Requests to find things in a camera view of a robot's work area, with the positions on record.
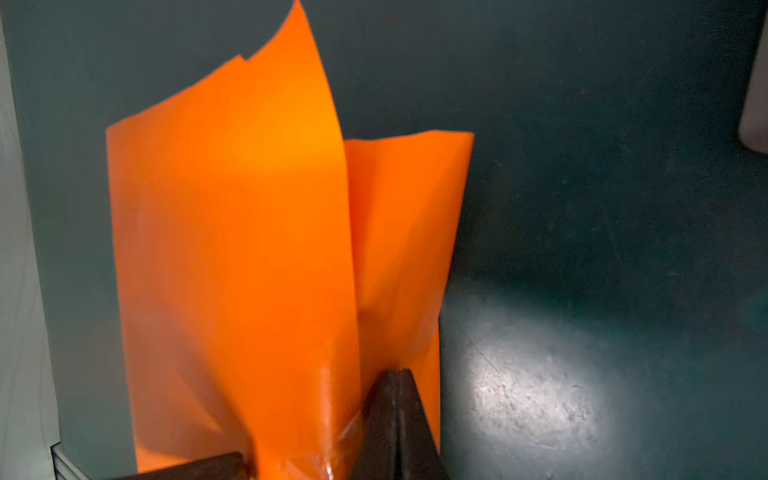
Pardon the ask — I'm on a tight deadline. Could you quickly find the green table mat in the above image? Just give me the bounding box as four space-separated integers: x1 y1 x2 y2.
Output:
1 1 767 479

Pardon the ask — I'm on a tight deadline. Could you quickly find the clear tape piece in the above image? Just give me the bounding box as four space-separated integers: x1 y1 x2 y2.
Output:
277 367 362 479

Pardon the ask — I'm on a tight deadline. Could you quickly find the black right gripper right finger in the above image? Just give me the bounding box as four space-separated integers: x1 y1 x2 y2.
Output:
397 369 449 480

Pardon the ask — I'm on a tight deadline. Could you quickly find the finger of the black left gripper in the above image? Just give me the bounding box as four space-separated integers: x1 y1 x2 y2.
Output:
119 452 248 480

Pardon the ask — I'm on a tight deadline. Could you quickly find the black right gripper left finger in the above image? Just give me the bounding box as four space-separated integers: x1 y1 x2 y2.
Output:
349 370 399 480

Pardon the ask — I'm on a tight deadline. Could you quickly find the orange wrapping paper sheet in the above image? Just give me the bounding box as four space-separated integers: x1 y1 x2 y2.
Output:
106 2 474 479

